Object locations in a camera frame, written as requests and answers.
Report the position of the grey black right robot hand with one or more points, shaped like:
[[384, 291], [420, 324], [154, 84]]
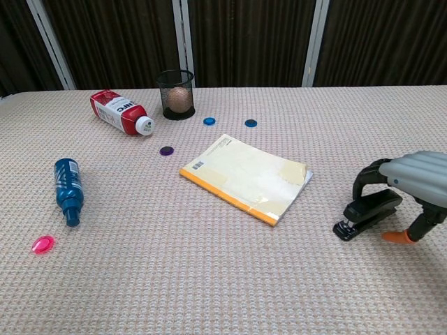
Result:
[[419, 174]]

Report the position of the black stapler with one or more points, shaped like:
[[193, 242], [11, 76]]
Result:
[[370, 209]]

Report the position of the yellow-and-white book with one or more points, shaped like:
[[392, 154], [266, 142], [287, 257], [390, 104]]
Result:
[[244, 174]]

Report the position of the dark blue round disc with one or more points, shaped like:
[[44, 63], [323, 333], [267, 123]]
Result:
[[250, 123]]

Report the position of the bright blue round disc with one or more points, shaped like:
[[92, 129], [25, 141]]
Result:
[[209, 121]]

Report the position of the beige woven tablecloth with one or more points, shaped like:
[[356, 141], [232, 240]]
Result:
[[223, 279]]

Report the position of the black mesh pen cup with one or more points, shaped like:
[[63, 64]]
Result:
[[178, 114]]

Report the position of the beige ball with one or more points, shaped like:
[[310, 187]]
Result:
[[178, 99]]

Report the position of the purple round disc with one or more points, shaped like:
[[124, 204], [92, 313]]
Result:
[[166, 150]]

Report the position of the red NFC juice bottle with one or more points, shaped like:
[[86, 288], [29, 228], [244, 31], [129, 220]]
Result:
[[118, 110]]

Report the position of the blue plastic bottle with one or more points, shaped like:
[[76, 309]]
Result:
[[68, 185]]

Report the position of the pink round disc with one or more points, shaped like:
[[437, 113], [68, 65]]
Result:
[[43, 244]]

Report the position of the grey metal frame post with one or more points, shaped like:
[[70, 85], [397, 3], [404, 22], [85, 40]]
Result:
[[184, 42], [52, 45], [316, 42]]

